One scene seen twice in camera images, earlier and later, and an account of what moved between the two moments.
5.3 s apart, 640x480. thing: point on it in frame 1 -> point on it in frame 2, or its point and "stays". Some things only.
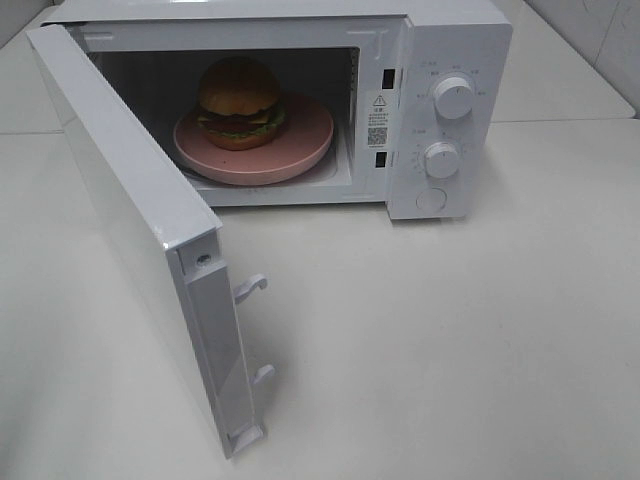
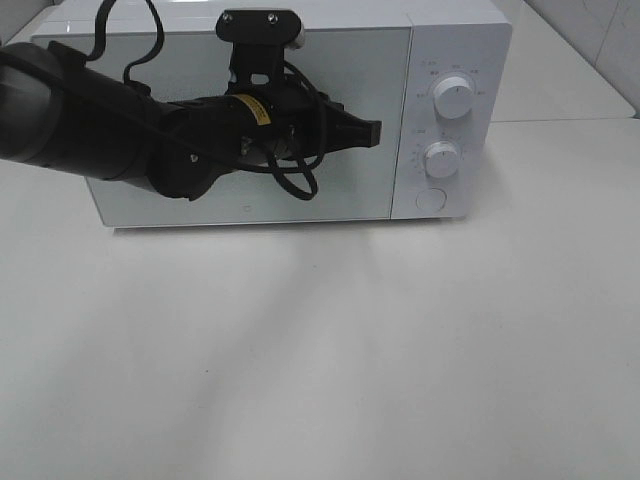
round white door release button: x=431 y=200 stays
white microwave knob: x=453 y=98 stays
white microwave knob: x=441 y=159 stays
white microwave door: x=170 y=242 -> x=364 y=69
